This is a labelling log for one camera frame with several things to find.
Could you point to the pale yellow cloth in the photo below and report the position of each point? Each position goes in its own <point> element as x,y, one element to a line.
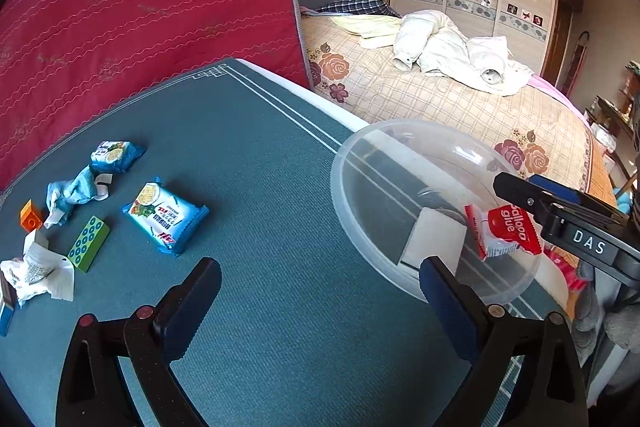
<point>370,29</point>

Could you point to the red quilted mattress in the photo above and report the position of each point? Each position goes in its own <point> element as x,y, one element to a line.
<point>150,7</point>

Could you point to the white block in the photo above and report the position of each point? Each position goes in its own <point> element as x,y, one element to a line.
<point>435,237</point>

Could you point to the green toy block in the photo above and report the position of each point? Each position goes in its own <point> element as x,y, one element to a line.
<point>87,244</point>

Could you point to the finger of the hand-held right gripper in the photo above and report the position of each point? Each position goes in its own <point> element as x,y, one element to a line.
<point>555,184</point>
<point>520,192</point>

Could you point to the clear plastic bowl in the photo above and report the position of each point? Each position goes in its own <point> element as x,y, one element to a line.
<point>380,187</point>

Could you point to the bed with floral sheet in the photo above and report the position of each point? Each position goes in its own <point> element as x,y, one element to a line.
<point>450,107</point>

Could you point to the small blue snack packet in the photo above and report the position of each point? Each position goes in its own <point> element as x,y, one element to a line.
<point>115,155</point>

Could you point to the red sachet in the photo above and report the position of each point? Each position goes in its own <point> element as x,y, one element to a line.
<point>515,232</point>

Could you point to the cluttered side table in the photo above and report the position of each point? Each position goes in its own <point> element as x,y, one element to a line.
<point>615,112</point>

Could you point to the small blue box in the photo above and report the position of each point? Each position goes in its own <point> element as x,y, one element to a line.
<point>6,312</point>

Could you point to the teal table mat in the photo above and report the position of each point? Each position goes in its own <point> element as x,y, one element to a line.
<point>275,207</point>

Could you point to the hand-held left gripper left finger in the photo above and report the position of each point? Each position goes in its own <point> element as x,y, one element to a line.
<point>182,322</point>

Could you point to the person's right hand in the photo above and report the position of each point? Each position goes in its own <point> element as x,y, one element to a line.
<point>590,317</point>

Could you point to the brown wooden door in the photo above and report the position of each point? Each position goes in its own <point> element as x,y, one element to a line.
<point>562,37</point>

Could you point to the large blue snack packet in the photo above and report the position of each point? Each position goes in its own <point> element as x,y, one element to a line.
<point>162,217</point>

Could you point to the orange toy block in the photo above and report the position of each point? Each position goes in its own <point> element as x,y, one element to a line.
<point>31,217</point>

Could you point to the plaid pillow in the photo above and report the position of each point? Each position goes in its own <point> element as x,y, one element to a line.
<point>360,7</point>

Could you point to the dark walking cane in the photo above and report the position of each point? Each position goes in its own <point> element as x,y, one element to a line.
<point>580,57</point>

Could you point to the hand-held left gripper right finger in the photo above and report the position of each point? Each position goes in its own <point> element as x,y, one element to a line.
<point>450,307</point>

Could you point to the crumpled white paper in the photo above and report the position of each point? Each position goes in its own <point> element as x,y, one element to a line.
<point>40,274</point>

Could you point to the blue wrapper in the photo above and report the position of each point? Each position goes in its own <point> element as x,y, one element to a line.
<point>75,192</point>

